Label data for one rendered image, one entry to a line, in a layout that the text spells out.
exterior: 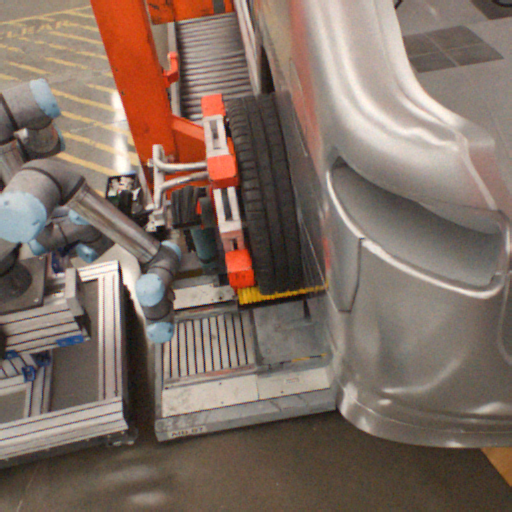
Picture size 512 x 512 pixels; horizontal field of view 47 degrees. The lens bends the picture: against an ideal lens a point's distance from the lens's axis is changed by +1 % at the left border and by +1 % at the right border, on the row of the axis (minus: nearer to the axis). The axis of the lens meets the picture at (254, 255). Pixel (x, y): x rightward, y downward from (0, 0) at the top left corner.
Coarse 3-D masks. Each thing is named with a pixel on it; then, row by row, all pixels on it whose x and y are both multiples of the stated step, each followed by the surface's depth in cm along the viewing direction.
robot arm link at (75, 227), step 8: (72, 216) 182; (80, 216) 182; (64, 224) 183; (72, 224) 183; (80, 224) 183; (88, 224) 184; (64, 232) 182; (72, 232) 183; (80, 232) 184; (88, 232) 186; (96, 232) 188; (72, 240) 185; (80, 240) 189; (88, 240) 188; (96, 240) 189
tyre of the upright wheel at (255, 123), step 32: (256, 96) 190; (256, 128) 168; (256, 160) 165; (256, 192) 164; (288, 192) 164; (256, 224) 165; (288, 224) 166; (256, 256) 170; (288, 256) 171; (288, 288) 189
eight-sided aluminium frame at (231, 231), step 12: (204, 120) 184; (216, 120) 184; (216, 132) 205; (216, 192) 169; (228, 192) 169; (216, 204) 169; (228, 228) 169; (240, 228) 170; (228, 240) 173; (240, 240) 172
